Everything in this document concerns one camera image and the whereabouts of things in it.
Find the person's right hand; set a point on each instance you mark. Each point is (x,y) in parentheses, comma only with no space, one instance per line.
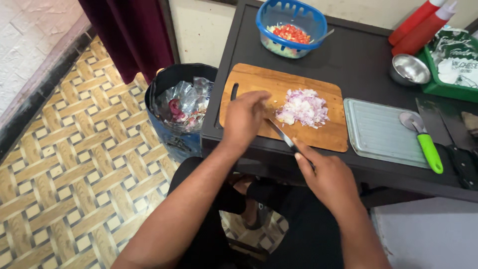
(330,183)

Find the person's left hand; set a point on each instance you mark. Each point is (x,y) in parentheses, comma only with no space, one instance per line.
(241,119)

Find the person's left fingers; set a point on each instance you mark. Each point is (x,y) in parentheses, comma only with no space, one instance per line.
(257,99)

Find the steel kitchen knife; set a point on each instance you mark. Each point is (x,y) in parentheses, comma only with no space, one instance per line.
(282,132)

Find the wooden cutting board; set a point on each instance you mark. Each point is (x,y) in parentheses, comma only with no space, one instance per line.
(257,80)

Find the pile of chopped onion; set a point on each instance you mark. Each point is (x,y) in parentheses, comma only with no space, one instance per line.
(303,107)

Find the chopped red and green vegetables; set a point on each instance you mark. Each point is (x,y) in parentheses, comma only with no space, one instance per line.
(291,33)

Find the clear plastic waste bag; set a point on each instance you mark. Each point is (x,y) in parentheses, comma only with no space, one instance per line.
(183,101)

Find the blue plastic basket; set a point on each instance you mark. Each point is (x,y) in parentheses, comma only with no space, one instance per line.
(269,15)

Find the blue trash bin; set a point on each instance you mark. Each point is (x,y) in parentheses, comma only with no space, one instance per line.
(179,144)

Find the steel spoon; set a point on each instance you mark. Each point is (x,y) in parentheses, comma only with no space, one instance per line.
(324,36)

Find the person's foot in sandal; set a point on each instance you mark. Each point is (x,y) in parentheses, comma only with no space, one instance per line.
(256,213)

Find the ribbed metal tray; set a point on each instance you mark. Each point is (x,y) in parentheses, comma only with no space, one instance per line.
(373,130)

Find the person's black trousers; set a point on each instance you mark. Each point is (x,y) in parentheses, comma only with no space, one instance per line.
(298,231)

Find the dark red curtain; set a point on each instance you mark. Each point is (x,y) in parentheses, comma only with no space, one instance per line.
(130,33)

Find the small steel bowl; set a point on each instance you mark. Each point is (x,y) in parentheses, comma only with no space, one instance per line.
(410,69)

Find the red squeeze bottle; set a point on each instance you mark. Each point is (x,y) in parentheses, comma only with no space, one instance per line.
(422,35)
(412,20)

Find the green plastic tray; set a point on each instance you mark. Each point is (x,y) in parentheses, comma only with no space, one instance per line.
(448,91)

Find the green and white cheese bag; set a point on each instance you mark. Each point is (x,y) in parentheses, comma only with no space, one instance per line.
(455,56)

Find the white box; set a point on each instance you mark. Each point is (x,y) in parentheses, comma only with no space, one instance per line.
(429,235)

